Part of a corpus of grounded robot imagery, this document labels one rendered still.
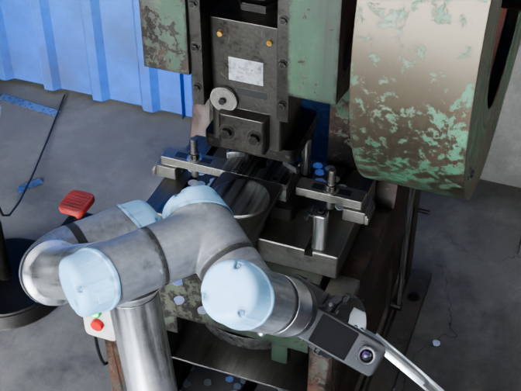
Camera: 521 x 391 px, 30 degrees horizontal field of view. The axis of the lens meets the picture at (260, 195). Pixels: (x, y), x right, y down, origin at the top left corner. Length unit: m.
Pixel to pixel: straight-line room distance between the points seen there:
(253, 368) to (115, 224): 0.89
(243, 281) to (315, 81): 0.77
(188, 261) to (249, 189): 0.91
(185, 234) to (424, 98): 0.45
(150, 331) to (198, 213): 0.49
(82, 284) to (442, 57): 0.59
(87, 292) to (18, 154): 2.47
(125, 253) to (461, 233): 2.17
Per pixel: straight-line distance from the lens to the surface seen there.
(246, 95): 1.92
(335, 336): 1.24
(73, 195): 2.10
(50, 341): 2.85
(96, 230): 1.50
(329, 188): 2.07
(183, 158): 2.18
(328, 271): 2.03
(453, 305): 2.94
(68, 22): 3.66
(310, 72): 1.78
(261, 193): 2.03
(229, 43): 1.87
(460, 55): 1.36
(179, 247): 1.13
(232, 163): 2.12
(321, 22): 1.73
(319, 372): 2.03
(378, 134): 1.49
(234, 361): 2.33
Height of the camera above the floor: 2.06
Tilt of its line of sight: 39 degrees down
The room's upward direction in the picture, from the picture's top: straight up
